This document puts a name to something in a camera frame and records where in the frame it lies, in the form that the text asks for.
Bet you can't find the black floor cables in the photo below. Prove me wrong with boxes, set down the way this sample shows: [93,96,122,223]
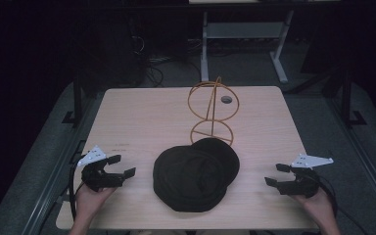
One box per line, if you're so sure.
[130,33,204,88]

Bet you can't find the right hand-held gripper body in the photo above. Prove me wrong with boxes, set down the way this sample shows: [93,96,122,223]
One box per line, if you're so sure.
[276,153,335,200]

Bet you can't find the black hat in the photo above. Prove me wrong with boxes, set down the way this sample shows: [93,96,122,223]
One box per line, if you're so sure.
[152,137,241,213]

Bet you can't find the white metal frame stand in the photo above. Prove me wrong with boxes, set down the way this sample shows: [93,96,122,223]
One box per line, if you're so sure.
[200,9,296,84]

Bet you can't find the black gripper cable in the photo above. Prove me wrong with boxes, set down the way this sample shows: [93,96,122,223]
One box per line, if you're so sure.
[68,153,87,221]
[316,175,370,235]

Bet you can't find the person's right hand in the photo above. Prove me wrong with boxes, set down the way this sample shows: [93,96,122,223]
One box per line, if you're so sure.
[291,187,338,230]

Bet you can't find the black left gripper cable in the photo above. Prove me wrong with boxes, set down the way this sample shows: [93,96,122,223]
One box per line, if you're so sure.
[68,153,87,221]

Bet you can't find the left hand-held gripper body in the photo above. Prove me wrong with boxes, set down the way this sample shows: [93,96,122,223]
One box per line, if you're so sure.
[76,145,124,193]

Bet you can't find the black metal stand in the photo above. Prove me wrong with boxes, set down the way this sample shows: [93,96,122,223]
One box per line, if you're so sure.
[339,67,368,129]
[62,70,86,129]

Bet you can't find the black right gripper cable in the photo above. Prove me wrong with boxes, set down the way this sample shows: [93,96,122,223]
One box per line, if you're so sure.
[316,175,370,235]

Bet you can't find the golden wire hat stand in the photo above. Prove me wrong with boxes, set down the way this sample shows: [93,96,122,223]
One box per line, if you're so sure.
[187,75,241,147]

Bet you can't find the person's left hand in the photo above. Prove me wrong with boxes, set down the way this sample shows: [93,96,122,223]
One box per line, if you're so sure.
[74,185,118,227]

